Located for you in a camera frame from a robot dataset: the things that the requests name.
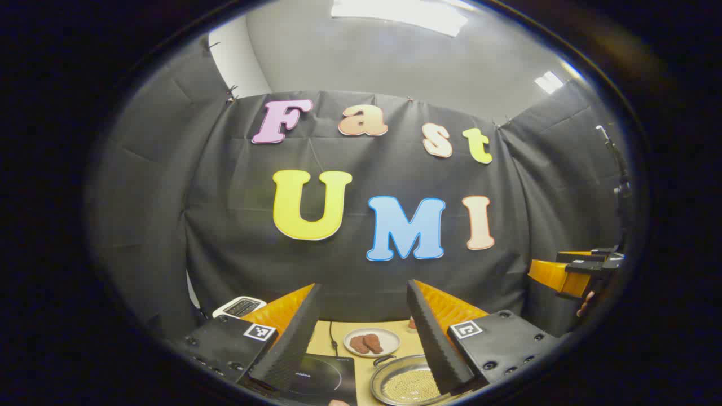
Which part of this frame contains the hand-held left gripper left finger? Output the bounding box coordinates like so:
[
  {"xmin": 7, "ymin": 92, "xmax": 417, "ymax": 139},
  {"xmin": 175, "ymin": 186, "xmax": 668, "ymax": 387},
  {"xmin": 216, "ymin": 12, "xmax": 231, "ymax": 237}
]
[{"xmin": 179, "ymin": 283, "xmax": 323, "ymax": 395}]

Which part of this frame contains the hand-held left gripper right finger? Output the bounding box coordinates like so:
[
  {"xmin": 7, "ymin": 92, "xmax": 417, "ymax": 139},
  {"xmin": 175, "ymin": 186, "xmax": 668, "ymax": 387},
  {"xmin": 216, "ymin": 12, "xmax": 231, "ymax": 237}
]
[{"xmin": 406, "ymin": 279, "xmax": 562, "ymax": 395}]

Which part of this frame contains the black induction cooktop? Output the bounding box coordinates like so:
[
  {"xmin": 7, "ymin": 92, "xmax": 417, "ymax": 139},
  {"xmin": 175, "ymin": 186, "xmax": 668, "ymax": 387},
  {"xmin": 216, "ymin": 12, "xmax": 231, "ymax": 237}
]
[{"xmin": 265, "ymin": 352, "xmax": 358, "ymax": 406}]

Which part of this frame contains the stainless steel pot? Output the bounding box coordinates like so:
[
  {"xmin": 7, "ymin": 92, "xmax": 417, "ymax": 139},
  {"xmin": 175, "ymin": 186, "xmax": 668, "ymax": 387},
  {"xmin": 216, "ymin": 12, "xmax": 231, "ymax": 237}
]
[{"xmin": 369, "ymin": 354, "xmax": 469, "ymax": 406}]

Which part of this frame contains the pile of soybeans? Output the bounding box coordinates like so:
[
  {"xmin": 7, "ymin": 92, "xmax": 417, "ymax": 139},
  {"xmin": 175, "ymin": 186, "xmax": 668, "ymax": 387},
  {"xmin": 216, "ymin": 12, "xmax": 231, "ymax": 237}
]
[{"xmin": 382, "ymin": 369, "xmax": 443, "ymax": 404}]

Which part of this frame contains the white round plate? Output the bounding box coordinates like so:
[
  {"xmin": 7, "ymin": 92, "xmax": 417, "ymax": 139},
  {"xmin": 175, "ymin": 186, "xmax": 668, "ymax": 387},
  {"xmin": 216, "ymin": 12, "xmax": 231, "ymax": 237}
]
[{"xmin": 343, "ymin": 328, "xmax": 401, "ymax": 358}]

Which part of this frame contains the white toaster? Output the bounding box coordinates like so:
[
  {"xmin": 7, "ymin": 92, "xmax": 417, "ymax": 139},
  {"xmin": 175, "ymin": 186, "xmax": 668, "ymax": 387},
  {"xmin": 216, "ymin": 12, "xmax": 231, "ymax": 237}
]
[{"xmin": 212, "ymin": 296, "xmax": 267, "ymax": 319}]

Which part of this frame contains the black stand pole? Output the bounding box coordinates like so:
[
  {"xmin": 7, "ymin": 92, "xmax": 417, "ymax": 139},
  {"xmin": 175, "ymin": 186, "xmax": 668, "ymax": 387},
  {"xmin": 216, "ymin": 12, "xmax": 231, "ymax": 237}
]
[{"xmin": 596, "ymin": 125, "xmax": 632, "ymax": 249}]

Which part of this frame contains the ceiling light panel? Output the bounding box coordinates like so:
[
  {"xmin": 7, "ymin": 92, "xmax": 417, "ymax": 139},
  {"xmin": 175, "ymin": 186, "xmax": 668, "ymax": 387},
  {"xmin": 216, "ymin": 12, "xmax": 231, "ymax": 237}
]
[{"xmin": 535, "ymin": 71, "xmax": 565, "ymax": 94}]

